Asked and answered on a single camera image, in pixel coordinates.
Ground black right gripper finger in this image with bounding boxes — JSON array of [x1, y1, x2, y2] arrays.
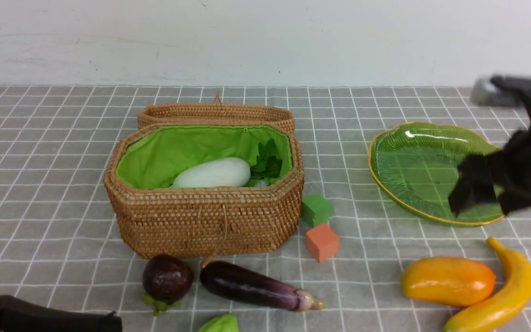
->
[[448, 154, 501, 217]]

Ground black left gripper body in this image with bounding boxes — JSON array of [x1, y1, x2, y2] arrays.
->
[[0, 295, 123, 332]]

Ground orange yellow mango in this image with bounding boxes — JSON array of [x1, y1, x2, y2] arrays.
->
[[401, 256, 496, 308]]

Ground yellow banana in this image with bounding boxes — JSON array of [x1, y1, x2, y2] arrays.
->
[[443, 237, 531, 332]]

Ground dark purple mangosteen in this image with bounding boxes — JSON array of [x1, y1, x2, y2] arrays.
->
[[142, 254, 194, 317]]

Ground green pepper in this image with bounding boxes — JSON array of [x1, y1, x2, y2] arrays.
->
[[198, 313, 240, 332]]

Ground purple eggplant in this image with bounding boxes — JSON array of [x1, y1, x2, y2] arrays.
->
[[199, 261, 326, 312]]

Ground white radish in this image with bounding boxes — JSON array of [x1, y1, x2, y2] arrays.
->
[[171, 157, 251, 188]]

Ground green glass leaf plate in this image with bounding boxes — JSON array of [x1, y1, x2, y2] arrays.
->
[[367, 122, 504, 227]]

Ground grey grid tablecloth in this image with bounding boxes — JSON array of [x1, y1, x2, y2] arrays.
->
[[0, 86, 531, 332]]

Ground green foam cube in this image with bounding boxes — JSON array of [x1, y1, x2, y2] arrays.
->
[[301, 194, 334, 228]]

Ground orange foam cube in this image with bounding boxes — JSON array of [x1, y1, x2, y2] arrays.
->
[[305, 223, 340, 263]]

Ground woven wicker basket green lining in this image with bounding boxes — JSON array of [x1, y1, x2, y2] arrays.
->
[[103, 122, 304, 259]]

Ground green leafy vegetable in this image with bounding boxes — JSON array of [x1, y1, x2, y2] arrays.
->
[[248, 139, 283, 187]]

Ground woven wicker basket lid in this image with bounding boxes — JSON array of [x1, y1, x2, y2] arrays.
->
[[137, 95, 295, 134]]

